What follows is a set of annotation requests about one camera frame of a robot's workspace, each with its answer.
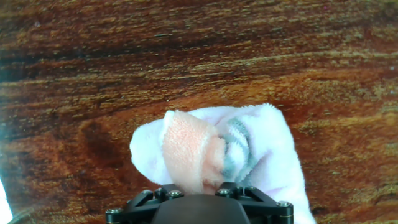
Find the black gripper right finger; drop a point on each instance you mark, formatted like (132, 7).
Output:
(267, 208)

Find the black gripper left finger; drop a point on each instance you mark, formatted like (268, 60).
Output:
(136, 208)

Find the pink white striped towel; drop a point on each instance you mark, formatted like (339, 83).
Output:
(186, 146)

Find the glossy wood grain sheet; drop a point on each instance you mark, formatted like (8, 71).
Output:
(93, 62)

